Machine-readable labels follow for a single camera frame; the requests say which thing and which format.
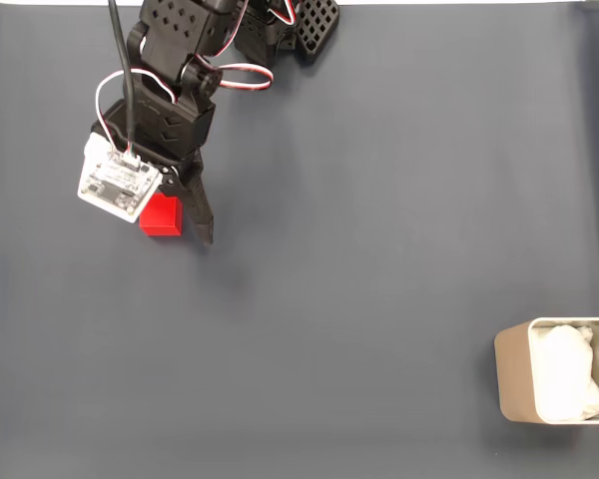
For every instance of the red cube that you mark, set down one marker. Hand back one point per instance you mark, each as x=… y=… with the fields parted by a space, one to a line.
x=165 y=219

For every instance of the beige metal box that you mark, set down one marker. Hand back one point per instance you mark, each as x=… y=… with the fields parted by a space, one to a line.
x=514 y=374

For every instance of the dark grey-blue mat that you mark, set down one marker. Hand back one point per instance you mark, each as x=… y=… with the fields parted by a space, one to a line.
x=329 y=274

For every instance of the white crumpled cloth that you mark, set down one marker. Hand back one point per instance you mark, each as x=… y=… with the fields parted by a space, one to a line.
x=564 y=374

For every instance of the white gripper camera board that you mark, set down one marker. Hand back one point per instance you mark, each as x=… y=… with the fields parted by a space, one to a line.
x=115 y=184

